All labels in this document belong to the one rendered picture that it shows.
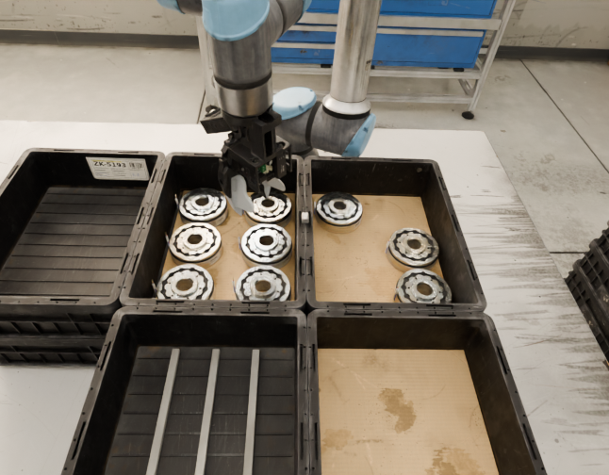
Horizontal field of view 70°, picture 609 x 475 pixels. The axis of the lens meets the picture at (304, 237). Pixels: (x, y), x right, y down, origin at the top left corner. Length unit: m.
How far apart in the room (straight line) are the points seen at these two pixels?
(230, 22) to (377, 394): 0.58
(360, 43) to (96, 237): 0.69
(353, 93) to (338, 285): 0.44
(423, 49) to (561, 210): 1.17
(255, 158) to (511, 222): 0.85
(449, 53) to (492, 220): 1.72
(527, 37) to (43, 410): 3.83
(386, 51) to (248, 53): 2.24
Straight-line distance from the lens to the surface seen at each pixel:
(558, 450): 0.99
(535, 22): 4.02
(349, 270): 0.88
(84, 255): 0.98
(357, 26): 0.99
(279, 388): 0.75
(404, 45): 2.77
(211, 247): 0.88
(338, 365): 0.77
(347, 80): 1.03
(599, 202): 2.81
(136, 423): 0.76
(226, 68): 0.56
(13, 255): 1.04
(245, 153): 0.64
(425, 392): 0.78
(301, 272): 0.76
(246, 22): 0.54
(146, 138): 1.48
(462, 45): 2.87
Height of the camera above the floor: 1.52
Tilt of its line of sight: 48 degrees down
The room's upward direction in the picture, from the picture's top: 4 degrees clockwise
